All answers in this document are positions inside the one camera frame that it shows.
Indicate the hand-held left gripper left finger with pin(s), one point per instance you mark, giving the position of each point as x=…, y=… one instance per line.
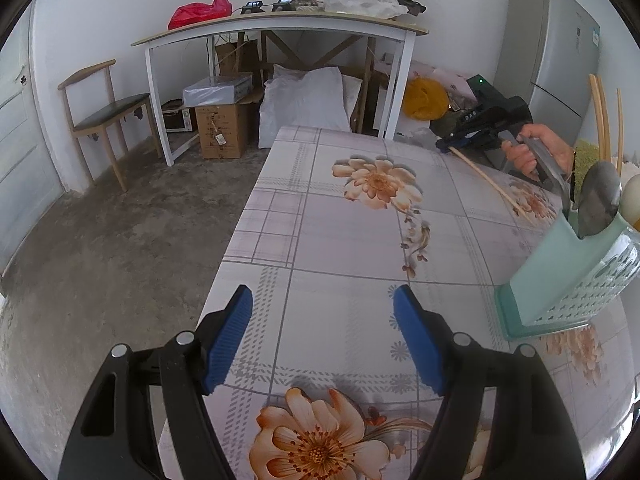
x=227, y=345

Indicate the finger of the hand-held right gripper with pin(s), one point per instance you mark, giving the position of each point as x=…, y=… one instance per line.
x=460, y=140

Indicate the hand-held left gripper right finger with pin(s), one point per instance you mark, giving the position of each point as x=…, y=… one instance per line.
x=420, y=345

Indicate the metal spoon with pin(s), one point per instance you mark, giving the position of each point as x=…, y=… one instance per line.
x=597, y=200

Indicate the teal plastic utensil holder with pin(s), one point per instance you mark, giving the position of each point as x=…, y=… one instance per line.
x=545, y=280

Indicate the white plastic spoon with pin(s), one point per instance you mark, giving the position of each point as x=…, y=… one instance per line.
x=631, y=200

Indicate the person's right hand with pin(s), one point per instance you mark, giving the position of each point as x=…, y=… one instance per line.
x=550, y=145

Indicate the yellow bag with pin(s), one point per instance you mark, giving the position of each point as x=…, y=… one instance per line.
x=425, y=97

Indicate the pink long box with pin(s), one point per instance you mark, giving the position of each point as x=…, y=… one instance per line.
x=450, y=77

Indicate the grey refrigerator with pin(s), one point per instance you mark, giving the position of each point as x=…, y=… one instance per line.
x=550, y=50

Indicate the floral tablecloth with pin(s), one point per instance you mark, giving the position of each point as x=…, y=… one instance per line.
x=340, y=240

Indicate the white woven sack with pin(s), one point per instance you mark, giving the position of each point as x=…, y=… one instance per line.
x=305, y=100

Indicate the white plastic bag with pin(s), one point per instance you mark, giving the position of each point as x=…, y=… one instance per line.
x=365, y=4

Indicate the cardboard box with label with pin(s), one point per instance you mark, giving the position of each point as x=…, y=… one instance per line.
x=222, y=130

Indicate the white-framed table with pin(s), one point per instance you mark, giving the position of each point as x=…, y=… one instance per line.
x=280, y=21

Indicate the black electronic device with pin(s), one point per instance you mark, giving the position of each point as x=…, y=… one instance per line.
x=252, y=7
x=283, y=4

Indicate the small toaster oven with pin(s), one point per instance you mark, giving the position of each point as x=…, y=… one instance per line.
x=177, y=119

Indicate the brown cardboard box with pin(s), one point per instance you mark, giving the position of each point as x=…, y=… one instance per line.
x=232, y=57

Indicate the silver flat box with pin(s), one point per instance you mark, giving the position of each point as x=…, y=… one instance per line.
x=215, y=90

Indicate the wooden chair with dark seat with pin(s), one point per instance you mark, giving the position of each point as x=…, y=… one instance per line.
x=110, y=110

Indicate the white panel door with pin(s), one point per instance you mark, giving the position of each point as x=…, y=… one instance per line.
x=25, y=150

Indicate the red plastic bag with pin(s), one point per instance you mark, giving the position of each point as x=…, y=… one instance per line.
x=200, y=12

